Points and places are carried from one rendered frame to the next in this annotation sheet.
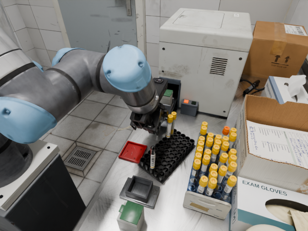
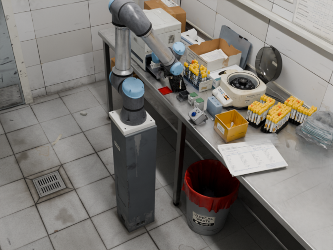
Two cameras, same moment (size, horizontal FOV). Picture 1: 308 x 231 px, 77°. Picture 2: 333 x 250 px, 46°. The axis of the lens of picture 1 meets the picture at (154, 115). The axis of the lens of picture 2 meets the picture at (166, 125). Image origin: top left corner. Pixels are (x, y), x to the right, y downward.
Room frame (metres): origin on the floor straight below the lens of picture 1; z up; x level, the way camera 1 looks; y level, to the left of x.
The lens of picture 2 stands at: (-0.92, 1.66, 2.29)
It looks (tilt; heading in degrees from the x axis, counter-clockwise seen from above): 39 degrees down; 309
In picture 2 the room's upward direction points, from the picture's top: 3 degrees clockwise
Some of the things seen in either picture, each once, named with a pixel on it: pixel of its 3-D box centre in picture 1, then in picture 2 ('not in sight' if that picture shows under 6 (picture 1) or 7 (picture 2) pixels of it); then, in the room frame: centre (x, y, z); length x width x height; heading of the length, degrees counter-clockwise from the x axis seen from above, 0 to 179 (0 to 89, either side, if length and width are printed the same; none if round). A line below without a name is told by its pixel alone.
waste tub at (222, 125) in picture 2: not in sight; (230, 125); (-0.14, 0.13, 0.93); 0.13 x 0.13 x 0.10; 67
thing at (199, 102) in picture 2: not in sight; (198, 104); (0.11, 0.07, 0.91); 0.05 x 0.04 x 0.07; 71
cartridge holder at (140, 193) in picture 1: (139, 189); (184, 95); (0.25, 0.04, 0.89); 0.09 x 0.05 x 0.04; 71
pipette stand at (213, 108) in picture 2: not in sight; (213, 108); (0.02, 0.06, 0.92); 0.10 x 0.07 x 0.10; 156
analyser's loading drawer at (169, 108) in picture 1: (166, 102); (153, 67); (0.58, -0.05, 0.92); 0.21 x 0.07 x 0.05; 161
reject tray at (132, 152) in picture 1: (133, 151); (165, 90); (0.38, 0.06, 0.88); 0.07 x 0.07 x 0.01; 71
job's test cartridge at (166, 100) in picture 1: (164, 100); (155, 65); (0.56, -0.04, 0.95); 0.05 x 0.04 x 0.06; 71
